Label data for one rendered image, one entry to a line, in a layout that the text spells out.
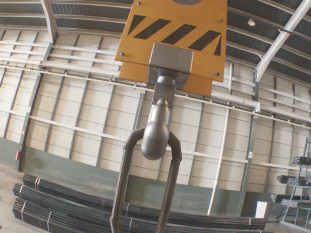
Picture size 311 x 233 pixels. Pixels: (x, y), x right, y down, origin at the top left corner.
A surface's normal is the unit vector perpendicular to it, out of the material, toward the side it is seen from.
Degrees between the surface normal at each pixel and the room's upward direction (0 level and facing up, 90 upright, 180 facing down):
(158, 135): 110
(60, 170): 90
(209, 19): 90
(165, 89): 62
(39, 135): 90
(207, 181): 90
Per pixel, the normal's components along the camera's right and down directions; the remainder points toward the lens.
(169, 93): 0.12, -0.63
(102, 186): 0.05, -0.21
